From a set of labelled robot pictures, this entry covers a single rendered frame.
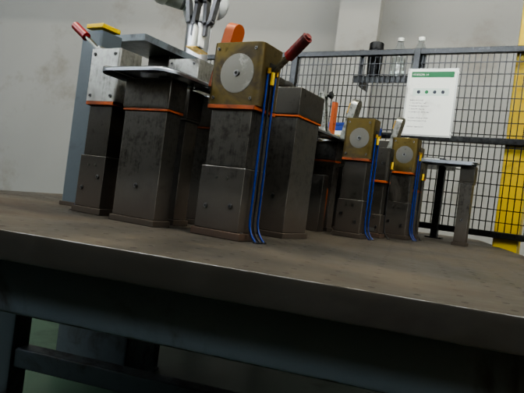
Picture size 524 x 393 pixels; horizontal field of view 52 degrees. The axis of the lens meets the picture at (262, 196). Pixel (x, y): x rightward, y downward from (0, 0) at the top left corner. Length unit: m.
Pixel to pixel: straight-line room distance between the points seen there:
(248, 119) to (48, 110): 4.54
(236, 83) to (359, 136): 0.66
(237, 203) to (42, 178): 4.51
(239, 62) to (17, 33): 4.91
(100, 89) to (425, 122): 1.67
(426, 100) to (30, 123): 3.92
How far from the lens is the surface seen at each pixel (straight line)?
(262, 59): 1.00
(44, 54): 5.61
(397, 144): 1.93
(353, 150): 1.60
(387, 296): 0.60
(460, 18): 4.59
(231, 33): 1.07
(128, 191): 1.11
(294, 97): 1.20
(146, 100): 1.10
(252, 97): 0.98
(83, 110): 1.43
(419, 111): 2.59
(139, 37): 1.51
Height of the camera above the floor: 0.79
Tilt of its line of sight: level
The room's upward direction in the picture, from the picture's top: 7 degrees clockwise
